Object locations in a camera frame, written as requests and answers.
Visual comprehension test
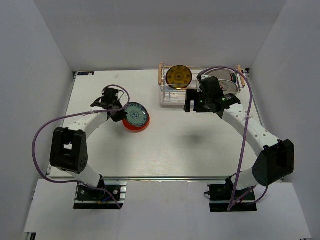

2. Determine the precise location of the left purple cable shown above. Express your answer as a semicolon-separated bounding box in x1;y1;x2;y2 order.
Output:
31;84;131;210

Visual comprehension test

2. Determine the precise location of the white plate red lettering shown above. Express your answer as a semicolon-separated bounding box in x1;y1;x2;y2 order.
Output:
218;79;240;95

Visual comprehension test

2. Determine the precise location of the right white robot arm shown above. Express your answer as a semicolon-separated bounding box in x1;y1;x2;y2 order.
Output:
184;77;295;200

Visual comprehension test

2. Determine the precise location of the blue patterned plate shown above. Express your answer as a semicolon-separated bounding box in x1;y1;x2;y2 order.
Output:
125;102;149;127

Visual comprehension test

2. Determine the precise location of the yellow patterned plate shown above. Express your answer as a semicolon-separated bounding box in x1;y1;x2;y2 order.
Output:
165;65;193;89

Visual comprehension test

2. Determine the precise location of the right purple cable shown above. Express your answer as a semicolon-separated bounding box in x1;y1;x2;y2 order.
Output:
197;66;270;210

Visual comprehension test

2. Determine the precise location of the purple cable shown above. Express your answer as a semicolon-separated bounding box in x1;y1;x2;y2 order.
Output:
31;84;131;210
197;66;270;210

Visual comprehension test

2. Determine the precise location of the orange plate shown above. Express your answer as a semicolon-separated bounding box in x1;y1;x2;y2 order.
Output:
122;114;150;133

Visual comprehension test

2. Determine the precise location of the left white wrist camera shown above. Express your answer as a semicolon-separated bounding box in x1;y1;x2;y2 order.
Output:
116;90;125;102

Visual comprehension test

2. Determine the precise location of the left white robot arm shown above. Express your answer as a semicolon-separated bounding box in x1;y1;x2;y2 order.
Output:
49;85;128;200

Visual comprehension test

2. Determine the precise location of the metal wire dish rack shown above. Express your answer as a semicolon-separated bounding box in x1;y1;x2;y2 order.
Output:
158;62;246;106

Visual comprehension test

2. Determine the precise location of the white plate green rim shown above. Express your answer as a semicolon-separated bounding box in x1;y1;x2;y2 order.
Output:
206;69;238;83

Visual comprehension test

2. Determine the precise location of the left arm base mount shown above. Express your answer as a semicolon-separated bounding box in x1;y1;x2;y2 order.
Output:
73;181;127;210

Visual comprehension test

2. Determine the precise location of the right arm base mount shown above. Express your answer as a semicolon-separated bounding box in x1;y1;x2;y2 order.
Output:
204;177;257;213

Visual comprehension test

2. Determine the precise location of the black label sticker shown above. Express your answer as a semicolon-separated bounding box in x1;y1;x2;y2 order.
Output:
77;71;95;76

